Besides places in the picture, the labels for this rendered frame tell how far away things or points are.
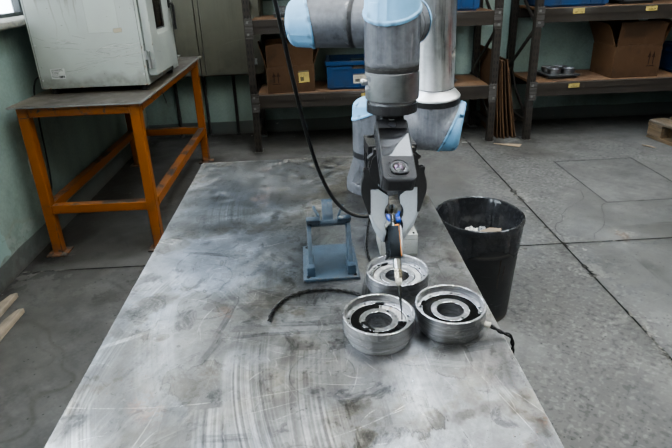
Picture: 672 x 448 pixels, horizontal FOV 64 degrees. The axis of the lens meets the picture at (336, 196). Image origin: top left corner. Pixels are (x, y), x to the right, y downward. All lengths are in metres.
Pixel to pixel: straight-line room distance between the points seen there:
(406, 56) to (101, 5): 2.33
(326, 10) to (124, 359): 0.59
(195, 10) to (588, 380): 3.70
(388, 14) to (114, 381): 0.61
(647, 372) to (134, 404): 1.79
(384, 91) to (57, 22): 2.43
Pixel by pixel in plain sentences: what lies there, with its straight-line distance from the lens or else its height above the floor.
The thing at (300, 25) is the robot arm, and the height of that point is 1.23.
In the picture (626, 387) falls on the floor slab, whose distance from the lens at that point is 2.13.
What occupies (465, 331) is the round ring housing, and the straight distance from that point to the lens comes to 0.81.
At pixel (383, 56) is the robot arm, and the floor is 1.20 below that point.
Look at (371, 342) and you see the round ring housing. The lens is 0.78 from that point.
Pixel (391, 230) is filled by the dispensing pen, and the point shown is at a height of 0.95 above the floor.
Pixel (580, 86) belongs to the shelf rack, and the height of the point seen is 0.41.
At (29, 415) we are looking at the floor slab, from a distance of 2.15.
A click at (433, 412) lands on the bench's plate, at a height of 0.80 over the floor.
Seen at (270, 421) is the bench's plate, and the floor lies 0.80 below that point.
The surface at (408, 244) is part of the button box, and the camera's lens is 1.03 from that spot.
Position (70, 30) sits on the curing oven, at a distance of 3.00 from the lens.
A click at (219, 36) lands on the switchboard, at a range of 4.55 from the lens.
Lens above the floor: 1.30
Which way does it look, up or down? 23 degrees down
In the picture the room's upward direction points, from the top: 2 degrees counter-clockwise
